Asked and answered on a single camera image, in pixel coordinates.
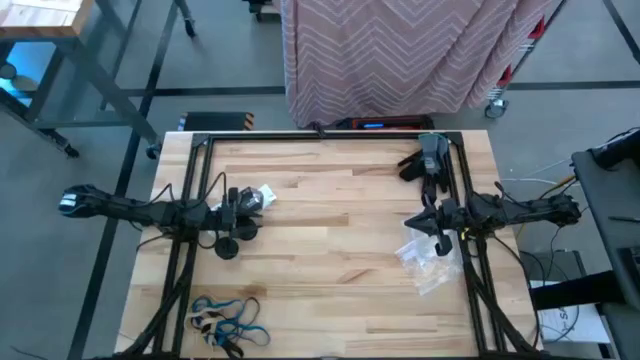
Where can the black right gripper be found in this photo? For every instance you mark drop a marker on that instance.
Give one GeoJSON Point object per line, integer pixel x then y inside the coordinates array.
{"type": "Point", "coordinates": [447, 217]}

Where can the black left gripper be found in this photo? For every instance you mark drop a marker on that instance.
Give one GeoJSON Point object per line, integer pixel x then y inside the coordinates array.
{"type": "Point", "coordinates": [230, 215]}

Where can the thin black rubber band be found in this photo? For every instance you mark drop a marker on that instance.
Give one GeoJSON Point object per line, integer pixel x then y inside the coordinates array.
{"type": "Point", "coordinates": [257, 305]}
{"type": "Point", "coordinates": [212, 322]}

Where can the thin blue rubber band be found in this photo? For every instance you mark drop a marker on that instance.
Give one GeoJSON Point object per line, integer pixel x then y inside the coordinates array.
{"type": "Point", "coordinates": [252, 327]}
{"type": "Point", "coordinates": [198, 301]}

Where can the wide blue rubber band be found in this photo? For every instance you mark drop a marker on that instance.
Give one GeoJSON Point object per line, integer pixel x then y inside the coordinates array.
{"type": "Point", "coordinates": [225, 330]}

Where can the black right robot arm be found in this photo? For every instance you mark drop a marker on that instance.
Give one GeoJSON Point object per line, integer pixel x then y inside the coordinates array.
{"type": "Point", "coordinates": [525, 210]}

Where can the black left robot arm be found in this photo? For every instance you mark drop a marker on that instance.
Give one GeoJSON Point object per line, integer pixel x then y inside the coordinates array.
{"type": "Point", "coordinates": [125, 210]}

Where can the wide black rubber band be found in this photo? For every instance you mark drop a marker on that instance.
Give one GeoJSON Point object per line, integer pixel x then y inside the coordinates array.
{"type": "Point", "coordinates": [232, 348]}

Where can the black white zipper bag box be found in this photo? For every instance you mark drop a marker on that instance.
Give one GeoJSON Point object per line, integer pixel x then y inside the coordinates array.
{"type": "Point", "coordinates": [267, 195]}

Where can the heap of clear plastic bags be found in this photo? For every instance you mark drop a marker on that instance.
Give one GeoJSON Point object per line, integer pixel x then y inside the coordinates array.
{"type": "Point", "coordinates": [425, 265]}

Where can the yellow tape tag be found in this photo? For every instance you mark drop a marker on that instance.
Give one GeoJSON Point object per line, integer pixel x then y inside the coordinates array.
{"type": "Point", "coordinates": [466, 234]}

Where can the grey black work glove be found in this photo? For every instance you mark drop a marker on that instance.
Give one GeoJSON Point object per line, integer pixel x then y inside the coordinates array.
{"type": "Point", "coordinates": [411, 170]}
{"type": "Point", "coordinates": [432, 150]}

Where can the black box with orange stripes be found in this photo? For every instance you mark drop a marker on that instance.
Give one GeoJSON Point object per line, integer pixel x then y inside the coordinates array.
{"type": "Point", "coordinates": [215, 121]}

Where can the orange black device blue display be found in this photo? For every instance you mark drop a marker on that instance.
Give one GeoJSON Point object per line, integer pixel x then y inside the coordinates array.
{"type": "Point", "coordinates": [400, 122]}

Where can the dark grey computer case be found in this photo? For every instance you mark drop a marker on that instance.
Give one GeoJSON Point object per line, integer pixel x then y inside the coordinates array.
{"type": "Point", "coordinates": [560, 265]}

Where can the pink chevron blanket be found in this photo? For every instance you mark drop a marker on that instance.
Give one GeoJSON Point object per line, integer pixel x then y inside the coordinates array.
{"type": "Point", "coordinates": [390, 60]}

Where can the red plastic bin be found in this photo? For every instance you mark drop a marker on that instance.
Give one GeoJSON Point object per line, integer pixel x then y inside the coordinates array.
{"type": "Point", "coordinates": [504, 76]}
{"type": "Point", "coordinates": [537, 27]}

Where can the white printed paper sheet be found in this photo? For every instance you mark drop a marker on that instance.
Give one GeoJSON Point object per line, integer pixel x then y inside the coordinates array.
{"type": "Point", "coordinates": [565, 325]}

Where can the black desk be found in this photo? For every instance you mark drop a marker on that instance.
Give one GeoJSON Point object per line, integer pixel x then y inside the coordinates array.
{"type": "Point", "coordinates": [605, 195]}

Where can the black pen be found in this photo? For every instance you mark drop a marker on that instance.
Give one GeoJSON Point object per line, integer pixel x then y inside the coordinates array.
{"type": "Point", "coordinates": [625, 219]}

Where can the black device on desk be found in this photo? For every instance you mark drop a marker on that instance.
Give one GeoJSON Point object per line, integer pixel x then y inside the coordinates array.
{"type": "Point", "coordinates": [617, 150]}

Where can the black table leg with caster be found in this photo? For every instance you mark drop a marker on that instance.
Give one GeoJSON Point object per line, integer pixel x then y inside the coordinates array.
{"type": "Point", "coordinates": [186, 20]}

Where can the wooden top workbench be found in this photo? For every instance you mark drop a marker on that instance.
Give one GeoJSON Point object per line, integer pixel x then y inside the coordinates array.
{"type": "Point", "coordinates": [45, 15]}

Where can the black metal table frame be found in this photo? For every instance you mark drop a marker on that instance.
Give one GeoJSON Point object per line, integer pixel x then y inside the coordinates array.
{"type": "Point", "coordinates": [260, 135]}

